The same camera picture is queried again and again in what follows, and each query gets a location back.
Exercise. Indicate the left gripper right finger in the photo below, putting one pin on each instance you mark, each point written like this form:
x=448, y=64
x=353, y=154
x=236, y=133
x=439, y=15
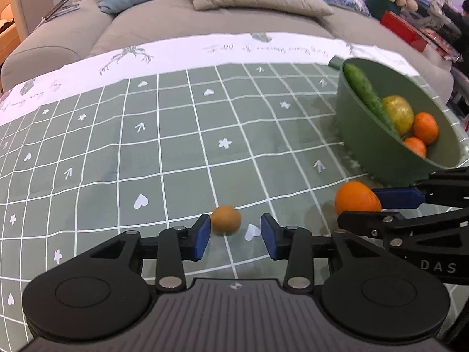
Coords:
x=300, y=248

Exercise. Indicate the person in background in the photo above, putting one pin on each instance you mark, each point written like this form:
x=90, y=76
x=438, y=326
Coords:
x=460, y=20

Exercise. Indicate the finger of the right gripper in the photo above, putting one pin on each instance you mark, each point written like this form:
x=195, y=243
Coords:
x=447, y=187
x=443, y=235

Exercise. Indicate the green colander bowl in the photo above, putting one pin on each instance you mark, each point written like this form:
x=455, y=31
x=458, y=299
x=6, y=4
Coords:
x=380, y=152

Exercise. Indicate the green grid tablecloth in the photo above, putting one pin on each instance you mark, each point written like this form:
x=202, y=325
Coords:
x=151, y=136

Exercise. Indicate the orange tangerine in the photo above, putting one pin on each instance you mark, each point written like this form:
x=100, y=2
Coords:
x=355, y=196
x=425, y=128
x=416, y=145

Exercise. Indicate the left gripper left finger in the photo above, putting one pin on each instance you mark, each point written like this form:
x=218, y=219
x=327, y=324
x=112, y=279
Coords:
x=169, y=249

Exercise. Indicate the tablet on sofa arm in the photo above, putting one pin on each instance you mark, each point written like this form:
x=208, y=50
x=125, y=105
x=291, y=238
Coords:
x=61, y=8

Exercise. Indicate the brown longan fruit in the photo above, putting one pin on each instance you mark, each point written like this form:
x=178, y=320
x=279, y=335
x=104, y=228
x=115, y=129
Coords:
x=225, y=220

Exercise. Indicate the dark green bag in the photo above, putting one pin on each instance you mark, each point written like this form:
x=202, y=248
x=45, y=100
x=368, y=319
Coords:
x=378, y=8

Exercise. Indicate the yellow-green pear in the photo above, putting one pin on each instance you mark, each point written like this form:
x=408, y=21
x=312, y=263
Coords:
x=400, y=113

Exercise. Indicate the red box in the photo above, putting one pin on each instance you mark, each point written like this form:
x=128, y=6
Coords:
x=411, y=35

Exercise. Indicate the beige sofa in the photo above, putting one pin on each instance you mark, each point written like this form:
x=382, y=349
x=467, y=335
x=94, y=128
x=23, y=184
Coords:
x=88, y=32

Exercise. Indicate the green cucumber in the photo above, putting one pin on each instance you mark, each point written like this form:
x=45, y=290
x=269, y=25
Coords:
x=363, y=88

